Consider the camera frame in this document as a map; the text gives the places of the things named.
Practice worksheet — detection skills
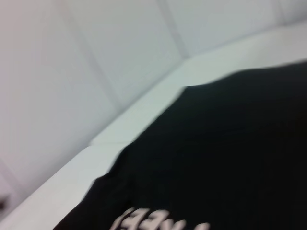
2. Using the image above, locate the black shirt with FREE print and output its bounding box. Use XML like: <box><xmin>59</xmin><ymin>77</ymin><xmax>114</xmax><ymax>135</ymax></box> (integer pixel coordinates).
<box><xmin>51</xmin><ymin>59</ymin><xmax>307</xmax><ymax>230</ymax></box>

